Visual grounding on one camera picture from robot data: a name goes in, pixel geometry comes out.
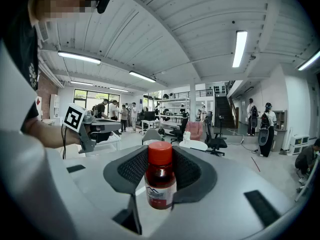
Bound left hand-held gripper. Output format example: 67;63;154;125
62;103;122;155

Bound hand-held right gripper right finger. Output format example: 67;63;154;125
171;145;218;211

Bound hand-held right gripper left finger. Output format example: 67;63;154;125
103;145;151;236

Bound small brown bottle red cap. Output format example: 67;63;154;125
144;141;178;211

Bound person's left forearm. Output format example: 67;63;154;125
22;118;82;150

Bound white round table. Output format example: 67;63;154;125
178;140;209;152

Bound black office chair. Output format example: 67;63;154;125
204;110;228;157
170;117;189;145

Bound large black-framed window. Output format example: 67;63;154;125
73;88;121;110

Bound grey shell chair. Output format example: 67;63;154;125
141;128;165;146

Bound pink armchair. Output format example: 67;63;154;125
185;121;204;142

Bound white tall cabinet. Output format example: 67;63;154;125
49;93;61;120

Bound white metal shelving rack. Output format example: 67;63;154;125
156;96;191;125

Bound dark staircase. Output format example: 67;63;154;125
214;80;240;130

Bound white pillar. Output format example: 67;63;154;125
189;78;197;122

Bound white storage boxes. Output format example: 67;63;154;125
289;134;310;155

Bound person's black t-shirt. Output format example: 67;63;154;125
1;8;41;133

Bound white air vent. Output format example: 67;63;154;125
36;21;50;43

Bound person's head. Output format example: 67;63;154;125
27;0;98;28

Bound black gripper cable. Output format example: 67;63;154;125
60;124;69;160

